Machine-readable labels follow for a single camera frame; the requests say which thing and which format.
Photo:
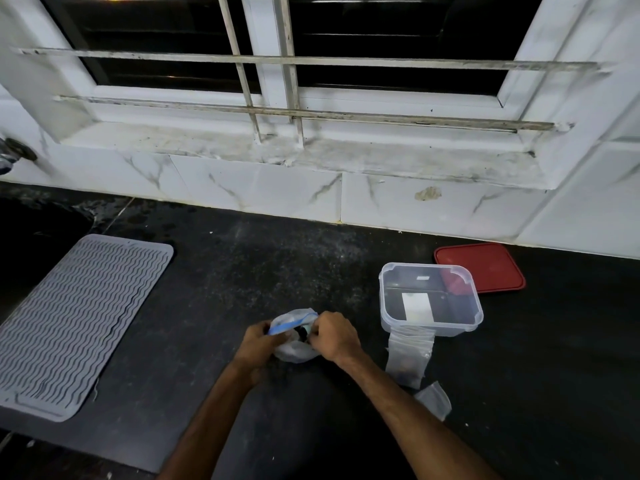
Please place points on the person's right hand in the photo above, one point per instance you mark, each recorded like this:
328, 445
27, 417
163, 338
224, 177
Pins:
336, 339

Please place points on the blue-sealed clear zip bag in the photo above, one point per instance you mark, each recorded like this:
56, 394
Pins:
296, 339

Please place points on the small empty clear bag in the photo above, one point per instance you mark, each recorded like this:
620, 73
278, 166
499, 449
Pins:
434, 400

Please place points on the clear zip bag with contents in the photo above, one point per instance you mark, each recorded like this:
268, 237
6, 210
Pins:
407, 357

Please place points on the metal wall tap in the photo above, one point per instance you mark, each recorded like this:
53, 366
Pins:
12, 153

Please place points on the clear plastic container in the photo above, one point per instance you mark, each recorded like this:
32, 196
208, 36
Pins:
430, 299

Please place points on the black sink basin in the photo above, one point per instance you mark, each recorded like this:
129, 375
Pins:
35, 244

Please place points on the person's right fingers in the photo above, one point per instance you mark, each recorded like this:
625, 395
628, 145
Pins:
315, 330

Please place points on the white window frame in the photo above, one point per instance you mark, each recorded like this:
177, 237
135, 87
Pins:
280, 69

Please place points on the grey ribbed drying mat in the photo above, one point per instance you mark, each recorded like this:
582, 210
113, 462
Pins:
75, 324

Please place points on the metal window grille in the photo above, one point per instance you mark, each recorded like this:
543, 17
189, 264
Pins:
290, 84

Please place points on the person's left forearm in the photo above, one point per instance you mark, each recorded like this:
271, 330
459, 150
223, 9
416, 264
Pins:
210, 424

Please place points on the person's left fingers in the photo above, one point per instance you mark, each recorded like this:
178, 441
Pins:
276, 328

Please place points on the person's left hand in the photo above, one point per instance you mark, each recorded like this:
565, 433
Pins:
255, 349

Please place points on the red plastic lid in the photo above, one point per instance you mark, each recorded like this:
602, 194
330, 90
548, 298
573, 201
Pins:
487, 267

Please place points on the person's right forearm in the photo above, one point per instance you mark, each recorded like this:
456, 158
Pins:
415, 424

